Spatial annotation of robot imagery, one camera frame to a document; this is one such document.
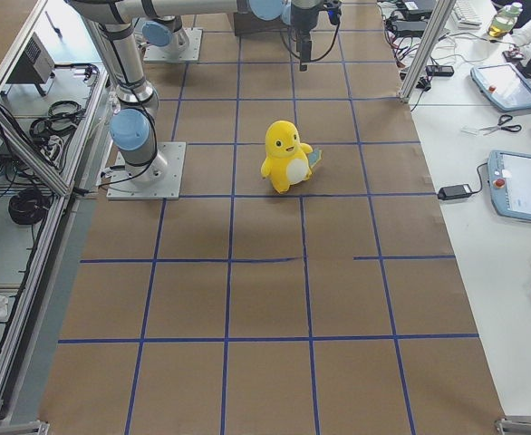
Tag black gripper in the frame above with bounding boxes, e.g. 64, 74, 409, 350
290, 0, 342, 72

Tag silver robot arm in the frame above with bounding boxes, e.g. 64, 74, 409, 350
141, 15, 189, 55
67, 0, 342, 107

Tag dark wooden drawer cabinet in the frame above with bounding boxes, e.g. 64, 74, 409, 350
227, 13, 288, 36

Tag yellow plush toy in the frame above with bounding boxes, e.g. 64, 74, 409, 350
260, 121, 322, 194

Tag black power adapter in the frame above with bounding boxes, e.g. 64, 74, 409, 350
437, 184, 473, 201

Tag far blue teach pendant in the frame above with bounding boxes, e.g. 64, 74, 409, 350
470, 63, 531, 112

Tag blue teach pendant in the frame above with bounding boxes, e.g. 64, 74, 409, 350
470, 63, 531, 112
488, 150, 531, 222

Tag green drink bottle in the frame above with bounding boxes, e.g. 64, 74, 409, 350
488, 2, 523, 38

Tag near blue teach pendant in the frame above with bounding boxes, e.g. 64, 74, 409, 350
488, 150, 531, 222

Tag grey metal control box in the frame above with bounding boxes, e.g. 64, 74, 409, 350
6, 33, 55, 96

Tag aluminium frame post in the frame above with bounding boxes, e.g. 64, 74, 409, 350
399, 0, 455, 102

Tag black handled scissors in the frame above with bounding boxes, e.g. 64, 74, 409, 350
479, 114, 522, 135

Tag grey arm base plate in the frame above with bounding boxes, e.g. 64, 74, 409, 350
106, 141, 186, 201

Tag coiled black cable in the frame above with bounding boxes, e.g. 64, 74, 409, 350
8, 187, 49, 227

